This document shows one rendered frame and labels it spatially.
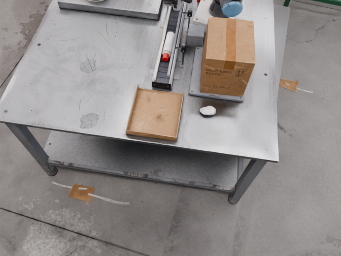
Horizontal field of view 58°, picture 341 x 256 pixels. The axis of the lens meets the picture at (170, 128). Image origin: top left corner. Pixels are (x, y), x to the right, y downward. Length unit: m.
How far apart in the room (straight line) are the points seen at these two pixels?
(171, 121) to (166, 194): 0.84
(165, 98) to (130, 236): 1.04
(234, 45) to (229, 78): 0.17
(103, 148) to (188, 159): 0.62
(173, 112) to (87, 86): 0.51
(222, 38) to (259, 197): 1.29
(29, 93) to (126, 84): 0.53
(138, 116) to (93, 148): 0.72
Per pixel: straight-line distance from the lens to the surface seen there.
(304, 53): 3.41
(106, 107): 1.71
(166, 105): 1.69
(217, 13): 2.09
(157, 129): 1.61
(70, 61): 1.96
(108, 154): 2.25
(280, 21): 2.29
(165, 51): 1.81
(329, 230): 2.57
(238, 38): 1.66
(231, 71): 1.60
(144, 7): 2.16
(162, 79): 1.73
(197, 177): 2.16
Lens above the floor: 2.22
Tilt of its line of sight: 60 degrees down
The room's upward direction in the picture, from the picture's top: 3 degrees clockwise
